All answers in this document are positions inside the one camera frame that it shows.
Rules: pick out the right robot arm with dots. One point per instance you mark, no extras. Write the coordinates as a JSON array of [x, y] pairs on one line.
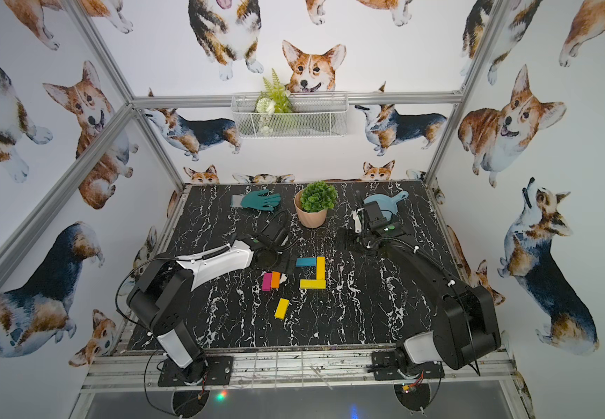
[[464, 325]]

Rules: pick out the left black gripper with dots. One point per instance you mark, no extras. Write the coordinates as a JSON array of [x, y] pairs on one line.
[[280, 259]]

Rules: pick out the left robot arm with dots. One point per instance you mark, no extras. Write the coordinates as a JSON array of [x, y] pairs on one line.
[[161, 293]]

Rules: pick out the potted green plant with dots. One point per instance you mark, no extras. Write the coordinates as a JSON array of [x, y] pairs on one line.
[[313, 202]]

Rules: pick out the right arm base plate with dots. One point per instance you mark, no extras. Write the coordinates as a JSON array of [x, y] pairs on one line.
[[394, 365]]

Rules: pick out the orange building block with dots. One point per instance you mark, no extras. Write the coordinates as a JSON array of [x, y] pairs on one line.
[[275, 280]]

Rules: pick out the teal building block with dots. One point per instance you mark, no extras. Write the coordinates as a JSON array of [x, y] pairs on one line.
[[306, 262]]

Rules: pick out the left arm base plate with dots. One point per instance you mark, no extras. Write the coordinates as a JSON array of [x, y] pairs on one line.
[[211, 371]]

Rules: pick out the fern and white flower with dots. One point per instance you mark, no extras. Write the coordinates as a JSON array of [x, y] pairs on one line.
[[274, 100]]

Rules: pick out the magenta building block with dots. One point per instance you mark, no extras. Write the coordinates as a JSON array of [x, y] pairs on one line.
[[266, 281]]

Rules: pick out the teal dustpan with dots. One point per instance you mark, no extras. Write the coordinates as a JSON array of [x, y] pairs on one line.
[[387, 205]]

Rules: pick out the teal work glove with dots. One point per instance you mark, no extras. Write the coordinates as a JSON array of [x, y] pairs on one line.
[[260, 200]]

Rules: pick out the yellow long block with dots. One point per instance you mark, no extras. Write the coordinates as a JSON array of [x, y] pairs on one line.
[[320, 269], [312, 284]]

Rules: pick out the yellow short block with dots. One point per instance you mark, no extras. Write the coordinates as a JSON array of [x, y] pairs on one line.
[[282, 308]]

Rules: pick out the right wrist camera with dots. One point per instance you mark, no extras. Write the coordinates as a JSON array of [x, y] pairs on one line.
[[357, 223]]

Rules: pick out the white wire basket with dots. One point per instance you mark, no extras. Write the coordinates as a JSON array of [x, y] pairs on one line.
[[315, 115]]

